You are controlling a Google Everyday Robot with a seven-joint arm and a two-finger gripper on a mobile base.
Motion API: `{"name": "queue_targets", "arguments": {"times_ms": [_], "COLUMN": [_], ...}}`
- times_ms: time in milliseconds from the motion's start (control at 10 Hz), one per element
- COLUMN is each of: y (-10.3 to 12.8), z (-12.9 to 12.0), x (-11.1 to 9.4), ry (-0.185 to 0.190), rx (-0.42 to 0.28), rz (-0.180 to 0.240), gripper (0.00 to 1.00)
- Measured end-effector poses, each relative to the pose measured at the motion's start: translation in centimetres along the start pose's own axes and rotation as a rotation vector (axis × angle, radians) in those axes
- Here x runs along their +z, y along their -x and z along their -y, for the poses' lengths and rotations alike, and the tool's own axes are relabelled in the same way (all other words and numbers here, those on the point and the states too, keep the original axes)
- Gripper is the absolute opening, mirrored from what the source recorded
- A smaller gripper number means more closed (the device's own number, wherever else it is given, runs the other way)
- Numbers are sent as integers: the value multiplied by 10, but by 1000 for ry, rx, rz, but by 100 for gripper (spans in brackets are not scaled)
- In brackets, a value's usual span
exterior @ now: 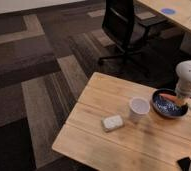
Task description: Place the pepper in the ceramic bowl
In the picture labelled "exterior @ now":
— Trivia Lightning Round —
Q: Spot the dark blue ceramic bowl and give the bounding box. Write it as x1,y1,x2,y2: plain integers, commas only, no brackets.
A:
151,88,188,118

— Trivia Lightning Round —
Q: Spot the white sponge block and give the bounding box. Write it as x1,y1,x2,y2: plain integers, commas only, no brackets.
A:
101,115,124,132

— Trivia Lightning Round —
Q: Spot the blue round coaster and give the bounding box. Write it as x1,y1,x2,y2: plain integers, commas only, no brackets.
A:
161,8,175,15

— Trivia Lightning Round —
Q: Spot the black object at table edge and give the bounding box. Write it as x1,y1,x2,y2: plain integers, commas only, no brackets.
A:
177,157,191,171

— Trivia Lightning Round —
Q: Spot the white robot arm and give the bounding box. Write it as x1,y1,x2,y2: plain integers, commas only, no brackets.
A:
175,60,191,99

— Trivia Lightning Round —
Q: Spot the light wooden background desk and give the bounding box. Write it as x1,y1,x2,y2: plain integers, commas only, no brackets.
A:
137,0,191,33

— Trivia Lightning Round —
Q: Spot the black office chair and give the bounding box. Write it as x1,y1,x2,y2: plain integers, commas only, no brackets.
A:
98,0,165,74

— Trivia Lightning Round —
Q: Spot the orange pepper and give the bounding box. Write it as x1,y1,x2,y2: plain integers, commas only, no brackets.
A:
159,93,184,106

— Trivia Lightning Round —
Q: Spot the white paper cup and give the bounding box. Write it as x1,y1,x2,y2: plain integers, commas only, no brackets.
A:
129,97,150,122

